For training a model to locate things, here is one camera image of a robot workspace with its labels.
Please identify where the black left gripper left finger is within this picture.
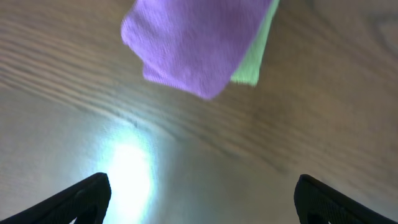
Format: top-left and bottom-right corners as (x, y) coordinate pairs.
(1, 172), (111, 224)

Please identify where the purple microfibre cloth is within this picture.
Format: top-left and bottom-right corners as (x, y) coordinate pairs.
(121, 0), (272, 100)

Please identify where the folded light green cloth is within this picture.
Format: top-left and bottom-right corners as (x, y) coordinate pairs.
(231, 0), (280, 86)

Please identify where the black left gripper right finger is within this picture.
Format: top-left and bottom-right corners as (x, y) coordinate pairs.
(294, 174), (397, 224)

